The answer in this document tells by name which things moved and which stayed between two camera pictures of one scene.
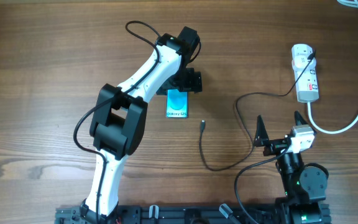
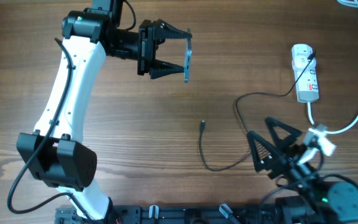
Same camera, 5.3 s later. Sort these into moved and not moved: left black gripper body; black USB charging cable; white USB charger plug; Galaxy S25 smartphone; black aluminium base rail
Moved: left black gripper body; Galaxy S25 smartphone
Not moved: white USB charger plug; black USB charging cable; black aluminium base rail
